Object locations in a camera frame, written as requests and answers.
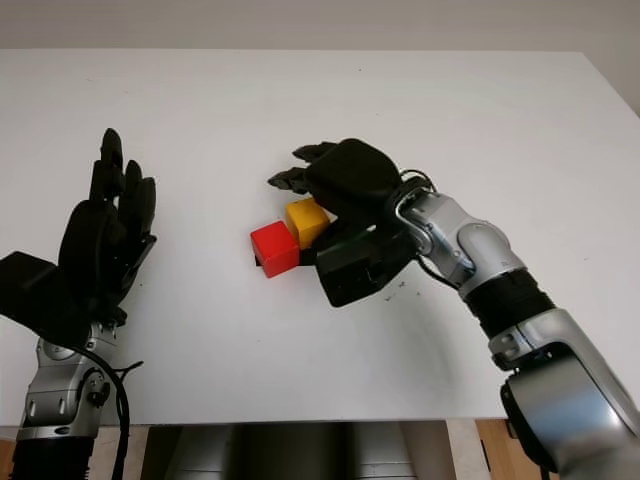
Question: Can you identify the white table leg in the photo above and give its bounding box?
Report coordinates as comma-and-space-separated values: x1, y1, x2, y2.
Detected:
446, 418, 484, 480

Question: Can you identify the red wooden cube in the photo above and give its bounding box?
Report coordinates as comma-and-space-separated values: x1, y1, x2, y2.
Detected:
249, 220, 301, 279

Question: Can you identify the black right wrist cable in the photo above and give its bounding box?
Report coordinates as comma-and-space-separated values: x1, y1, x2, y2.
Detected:
394, 167, 464, 290

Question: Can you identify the black tape strip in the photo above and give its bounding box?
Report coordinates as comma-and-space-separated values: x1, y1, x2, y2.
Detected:
253, 249, 321, 270

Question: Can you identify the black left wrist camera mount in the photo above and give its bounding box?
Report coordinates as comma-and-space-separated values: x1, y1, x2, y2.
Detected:
0, 251, 97, 347

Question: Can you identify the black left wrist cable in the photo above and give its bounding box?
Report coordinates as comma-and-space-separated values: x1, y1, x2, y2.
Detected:
73, 344, 147, 480

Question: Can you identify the grey robot torso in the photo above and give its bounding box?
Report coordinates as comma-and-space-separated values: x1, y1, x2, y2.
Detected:
142, 422, 451, 480

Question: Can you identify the yellow wooden cube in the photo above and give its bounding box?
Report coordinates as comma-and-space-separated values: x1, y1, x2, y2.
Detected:
285, 197, 333, 250

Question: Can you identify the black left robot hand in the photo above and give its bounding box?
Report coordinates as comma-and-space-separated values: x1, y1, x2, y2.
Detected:
57, 127, 158, 327

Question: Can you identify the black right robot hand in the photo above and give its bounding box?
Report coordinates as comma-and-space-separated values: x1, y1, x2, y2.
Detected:
267, 138, 402, 252

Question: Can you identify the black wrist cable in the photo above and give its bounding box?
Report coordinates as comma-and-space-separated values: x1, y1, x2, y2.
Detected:
394, 167, 464, 290
73, 344, 147, 480

